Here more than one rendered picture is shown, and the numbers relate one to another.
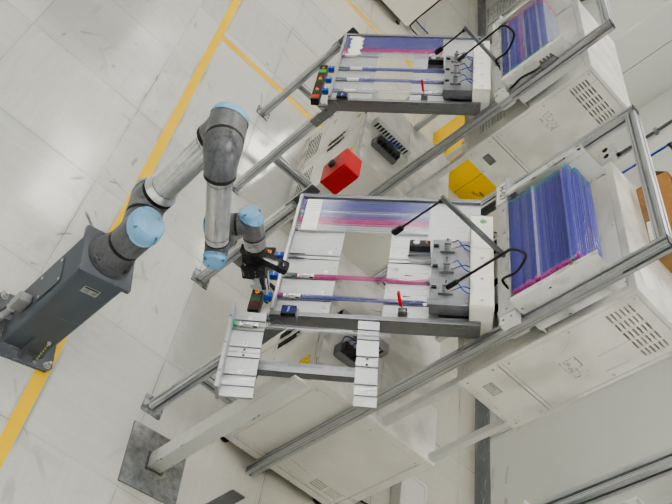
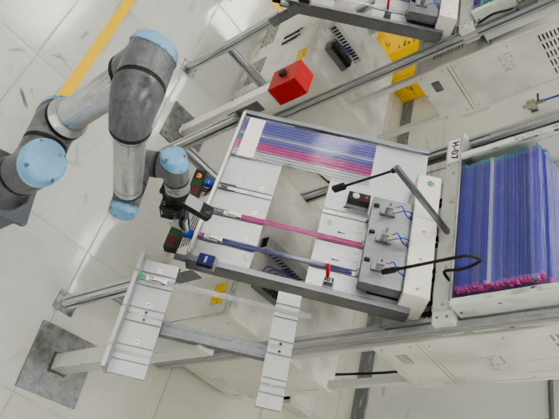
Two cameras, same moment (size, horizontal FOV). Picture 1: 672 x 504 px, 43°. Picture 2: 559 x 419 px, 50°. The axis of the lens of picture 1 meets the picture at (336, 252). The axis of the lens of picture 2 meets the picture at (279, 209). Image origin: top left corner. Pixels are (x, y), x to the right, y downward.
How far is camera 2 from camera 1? 1.18 m
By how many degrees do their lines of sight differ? 13
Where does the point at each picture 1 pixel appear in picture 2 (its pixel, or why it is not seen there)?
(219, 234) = (128, 189)
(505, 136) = (459, 68)
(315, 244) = (249, 175)
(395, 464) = (294, 385)
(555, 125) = (512, 66)
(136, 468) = (37, 372)
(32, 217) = not seen: outside the picture
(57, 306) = not seen: outside the picture
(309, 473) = (214, 372)
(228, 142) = (141, 93)
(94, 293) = not seen: outside the picture
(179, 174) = (86, 108)
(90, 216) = (25, 94)
